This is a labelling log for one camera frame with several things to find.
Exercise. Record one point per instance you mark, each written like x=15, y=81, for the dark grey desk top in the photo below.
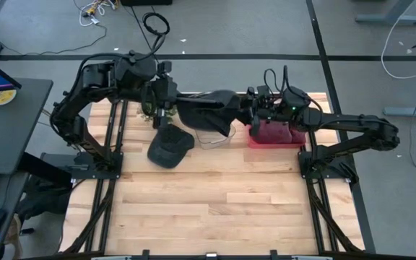
x=9, y=126

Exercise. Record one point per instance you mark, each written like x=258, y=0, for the black equipment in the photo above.
x=42, y=198

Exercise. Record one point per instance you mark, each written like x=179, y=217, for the black aluminium frame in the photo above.
x=105, y=216
x=318, y=216

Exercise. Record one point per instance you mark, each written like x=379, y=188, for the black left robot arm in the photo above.
x=85, y=97

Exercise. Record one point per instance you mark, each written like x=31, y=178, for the black box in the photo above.
x=146, y=2

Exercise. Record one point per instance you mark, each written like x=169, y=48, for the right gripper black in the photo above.
x=270, y=104

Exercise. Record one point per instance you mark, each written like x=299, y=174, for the red plastic tray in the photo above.
x=276, y=146

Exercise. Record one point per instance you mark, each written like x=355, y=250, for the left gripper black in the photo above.
x=164, y=92

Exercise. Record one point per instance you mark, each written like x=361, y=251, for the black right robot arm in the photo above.
x=352, y=122

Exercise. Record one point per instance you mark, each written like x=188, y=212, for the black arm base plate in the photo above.
x=305, y=169
x=85, y=171

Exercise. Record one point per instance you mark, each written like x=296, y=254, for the black keyboard desk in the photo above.
x=2, y=202

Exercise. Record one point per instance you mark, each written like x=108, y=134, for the grey desk foot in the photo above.
x=410, y=111
x=388, y=18

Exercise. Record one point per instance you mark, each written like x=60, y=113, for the clear plastic bin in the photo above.
x=211, y=144

